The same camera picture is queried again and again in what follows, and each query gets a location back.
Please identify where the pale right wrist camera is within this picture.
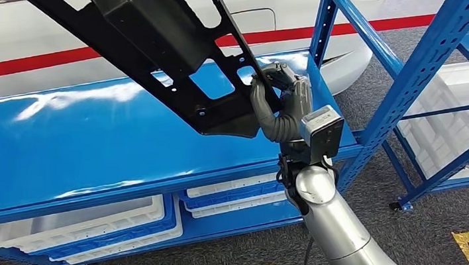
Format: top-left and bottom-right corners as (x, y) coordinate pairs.
(297, 103), (350, 167)

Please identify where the blue plastic bin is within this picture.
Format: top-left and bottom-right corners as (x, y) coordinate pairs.
(178, 180), (289, 211)
(22, 193), (181, 264)

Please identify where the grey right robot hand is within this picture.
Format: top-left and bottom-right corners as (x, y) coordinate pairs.
(246, 58), (319, 146)

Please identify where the black plastic panel part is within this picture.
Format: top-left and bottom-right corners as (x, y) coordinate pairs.
(23, 0), (286, 163)

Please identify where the white car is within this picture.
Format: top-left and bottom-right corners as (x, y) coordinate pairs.
(0, 0), (407, 134)

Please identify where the red barrier belt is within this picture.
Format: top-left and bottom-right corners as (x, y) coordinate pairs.
(0, 45), (102, 80)
(214, 7), (469, 50)

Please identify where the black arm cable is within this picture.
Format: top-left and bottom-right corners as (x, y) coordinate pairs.
(274, 152), (317, 265)

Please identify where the white plastic bin stack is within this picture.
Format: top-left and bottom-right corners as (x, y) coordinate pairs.
(391, 61), (469, 184)

